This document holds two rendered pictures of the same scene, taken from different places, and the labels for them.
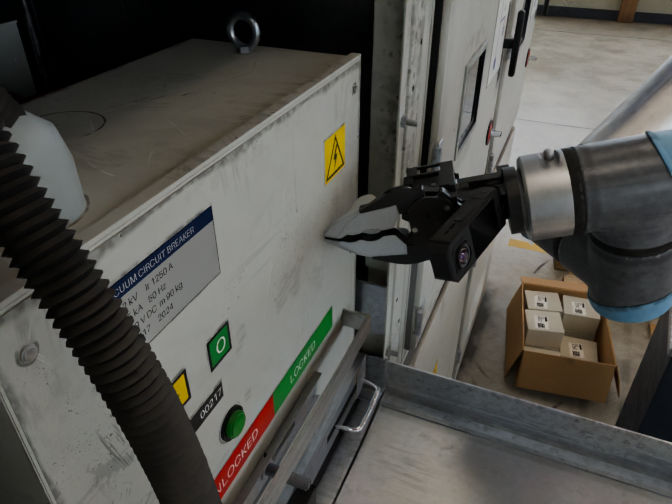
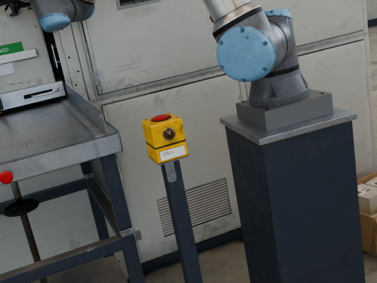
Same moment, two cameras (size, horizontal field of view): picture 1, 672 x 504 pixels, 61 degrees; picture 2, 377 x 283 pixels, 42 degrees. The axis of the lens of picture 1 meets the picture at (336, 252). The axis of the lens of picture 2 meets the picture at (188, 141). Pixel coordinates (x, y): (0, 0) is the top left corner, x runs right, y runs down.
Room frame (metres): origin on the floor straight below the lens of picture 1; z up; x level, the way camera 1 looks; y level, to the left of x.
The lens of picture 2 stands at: (-0.31, -1.82, 1.19)
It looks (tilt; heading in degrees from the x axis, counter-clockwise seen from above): 17 degrees down; 49
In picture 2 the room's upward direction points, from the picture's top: 11 degrees counter-clockwise
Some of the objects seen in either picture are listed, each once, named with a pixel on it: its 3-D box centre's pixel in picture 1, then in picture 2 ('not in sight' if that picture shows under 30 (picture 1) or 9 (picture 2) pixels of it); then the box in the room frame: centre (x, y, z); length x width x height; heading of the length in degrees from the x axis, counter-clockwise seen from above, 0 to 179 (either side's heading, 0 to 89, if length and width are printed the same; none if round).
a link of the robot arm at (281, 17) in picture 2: not in sight; (268, 40); (0.91, -0.89, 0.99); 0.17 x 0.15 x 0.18; 21
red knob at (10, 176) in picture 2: not in sight; (5, 176); (0.13, -0.62, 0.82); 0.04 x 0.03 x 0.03; 67
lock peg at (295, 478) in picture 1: (282, 470); not in sight; (0.38, 0.06, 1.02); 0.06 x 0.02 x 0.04; 67
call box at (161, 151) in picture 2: not in sight; (165, 137); (0.41, -0.92, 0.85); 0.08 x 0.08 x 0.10; 67
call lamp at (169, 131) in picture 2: not in sight; (169, 134); (0.39, -0.97, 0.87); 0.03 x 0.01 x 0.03; 157
